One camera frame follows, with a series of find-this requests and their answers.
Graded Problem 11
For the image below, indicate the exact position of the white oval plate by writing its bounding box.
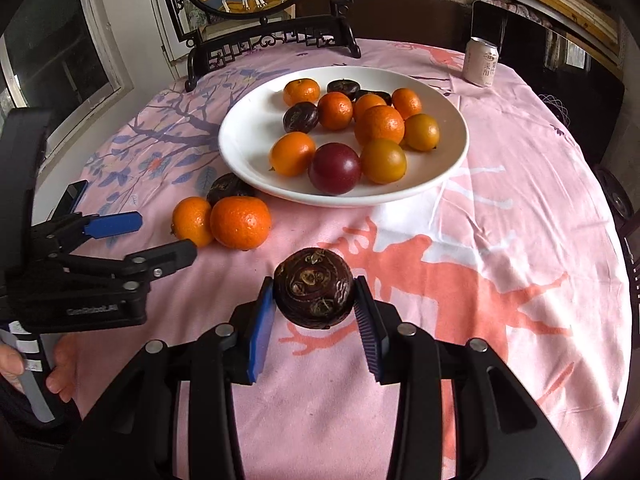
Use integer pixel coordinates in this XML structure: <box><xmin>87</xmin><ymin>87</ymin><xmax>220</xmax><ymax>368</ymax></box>
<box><xmin>217</xmin><ymin>65</ymin><xmax>471</xmax><ymax>208</ymax></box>

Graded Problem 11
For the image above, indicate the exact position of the dark passion fruit back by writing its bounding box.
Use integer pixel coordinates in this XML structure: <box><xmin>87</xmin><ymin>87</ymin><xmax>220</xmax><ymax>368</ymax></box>
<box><xmin>206</xmin><ymin>172</ymin><xmax>257</xmax><ymax>207</ymax></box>

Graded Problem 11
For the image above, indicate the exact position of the mandarin at plate back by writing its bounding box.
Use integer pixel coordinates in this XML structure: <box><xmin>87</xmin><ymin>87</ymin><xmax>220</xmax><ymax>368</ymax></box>
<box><xmin>283</xmin><ymin>78</ymin><xmax>320</xmax><ymax>107</ymax></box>

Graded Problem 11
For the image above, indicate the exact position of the red plum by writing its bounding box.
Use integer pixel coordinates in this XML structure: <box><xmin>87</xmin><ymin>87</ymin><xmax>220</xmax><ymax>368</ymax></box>
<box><xmin>308</xmin><ymin>142</ymin><xmax>362</xmax><ymax>195</ymax></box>

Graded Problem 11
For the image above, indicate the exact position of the dark passion fruit front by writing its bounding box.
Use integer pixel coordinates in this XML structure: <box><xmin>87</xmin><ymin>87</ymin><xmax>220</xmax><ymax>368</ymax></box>
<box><xmin>283</xmin><ymin>102</ymin><xmax>319</xmax><ymax>133</ymax></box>

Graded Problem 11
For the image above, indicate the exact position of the white drink can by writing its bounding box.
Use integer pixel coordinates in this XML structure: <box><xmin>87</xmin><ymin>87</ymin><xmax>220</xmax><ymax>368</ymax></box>
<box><xmin>462</xmin><ymin>37</ymin><xmax>499</xmax><ymax>88</ymax></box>

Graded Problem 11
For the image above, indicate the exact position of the yellow-orange kumquat far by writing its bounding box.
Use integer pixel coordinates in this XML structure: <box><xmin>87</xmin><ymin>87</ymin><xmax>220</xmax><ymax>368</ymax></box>
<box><xmin>404</xmin><ymin>114</ymin><xmax>440</xmax><ymax>152</ymax></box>

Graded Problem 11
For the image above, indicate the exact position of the small mandarin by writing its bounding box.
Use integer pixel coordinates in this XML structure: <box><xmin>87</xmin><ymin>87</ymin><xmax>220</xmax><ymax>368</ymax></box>
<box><xmin>392</xmin><ymin>88</ymin><xmax>423</xmax><ymax>119</ymax></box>

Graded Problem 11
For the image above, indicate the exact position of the yellow-orange kumquat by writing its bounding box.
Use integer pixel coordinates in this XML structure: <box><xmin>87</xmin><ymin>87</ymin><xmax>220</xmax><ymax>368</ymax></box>
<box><xmin>404</xmin><ymin>114</ymin><xmax>440</xmax><ymax>152</ymax></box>
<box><xmin>360</xmin><ymin>139</ymin><xmax>407</xmax><ymax>184</ymax></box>

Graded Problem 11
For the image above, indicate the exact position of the round deer screen ornament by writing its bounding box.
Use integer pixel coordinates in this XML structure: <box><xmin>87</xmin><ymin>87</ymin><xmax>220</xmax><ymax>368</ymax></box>
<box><xmin>164</xmin><ymin>0</ymin><xmax>361</xmax><ymax>92</ymax></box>

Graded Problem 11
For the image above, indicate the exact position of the person left hand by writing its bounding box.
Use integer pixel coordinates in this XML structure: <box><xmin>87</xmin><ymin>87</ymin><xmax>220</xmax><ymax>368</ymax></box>
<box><xmin>0</xmin><ymin>334</ymin><xmax>78</xmax><ymax>403</ymax></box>

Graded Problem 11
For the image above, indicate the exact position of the yellow-orange kumquat near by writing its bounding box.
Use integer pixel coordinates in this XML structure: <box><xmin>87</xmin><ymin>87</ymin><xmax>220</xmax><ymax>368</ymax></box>
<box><xmin>360</xmin><ymin>139</ymin><xmax>407</xmax><ymax>184</ymax></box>

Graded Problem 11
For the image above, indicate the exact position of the small dark fruit on plate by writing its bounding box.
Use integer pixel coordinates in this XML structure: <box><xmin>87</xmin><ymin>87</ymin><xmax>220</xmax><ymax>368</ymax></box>
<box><xmin>356</xmin><ymin>89</ymin><xmax>393</xmax><ymax>105</ymax></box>

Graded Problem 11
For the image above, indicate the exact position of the black smartphone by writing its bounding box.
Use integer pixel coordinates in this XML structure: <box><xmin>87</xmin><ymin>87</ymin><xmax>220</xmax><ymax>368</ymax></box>
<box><xmin>49</xmin><ymin>180</ymin><xmax>89</xmax><ymax>220</ymax></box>

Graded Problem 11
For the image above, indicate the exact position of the dark passion fruit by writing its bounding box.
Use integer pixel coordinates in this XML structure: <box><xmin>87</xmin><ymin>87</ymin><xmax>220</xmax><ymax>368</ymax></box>
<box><xmin>326</xmin><ymin>79</ymin><xmax>361</xmax><ymax>102</ymax></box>
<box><xmin>206</xmin><ymin>172</ymin><xmax>257</xmax><ymax>207</ymax></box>
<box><xmin>273</xmin><ymin>247</ymin><xmax>355</xmax><ymax>330</ymax></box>
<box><xmin>283</xmin><ymin>102</ymin><xmax>319</xmax><ymax>133</ymax></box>

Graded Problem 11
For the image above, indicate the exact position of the large orange with stem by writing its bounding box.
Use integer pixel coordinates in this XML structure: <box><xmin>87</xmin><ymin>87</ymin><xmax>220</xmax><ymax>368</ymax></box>
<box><xmin>171</xmin><ymin>196</ymin><xmax>214</xmax><ymax>248</ymax></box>

